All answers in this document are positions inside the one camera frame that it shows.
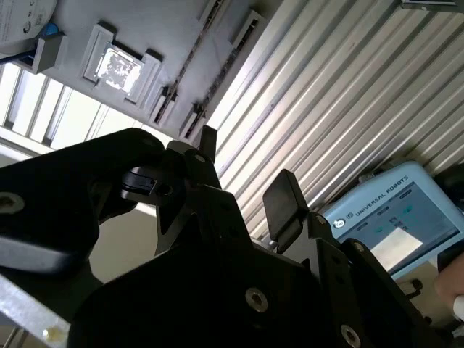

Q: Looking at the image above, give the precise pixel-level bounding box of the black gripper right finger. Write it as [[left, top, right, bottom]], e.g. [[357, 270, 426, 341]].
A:
[[262, 168, 449, 348]]

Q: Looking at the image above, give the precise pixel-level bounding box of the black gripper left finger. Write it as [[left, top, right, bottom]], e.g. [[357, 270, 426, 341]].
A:
[[0, 125, 254, 277]]

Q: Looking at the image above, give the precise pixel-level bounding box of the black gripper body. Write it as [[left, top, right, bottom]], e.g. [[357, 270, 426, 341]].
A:
[[67, 241, 323, 348]]

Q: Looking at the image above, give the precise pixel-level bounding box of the person's bare hand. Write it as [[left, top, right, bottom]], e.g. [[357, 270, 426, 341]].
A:
[[434, 267, 464, 323]]

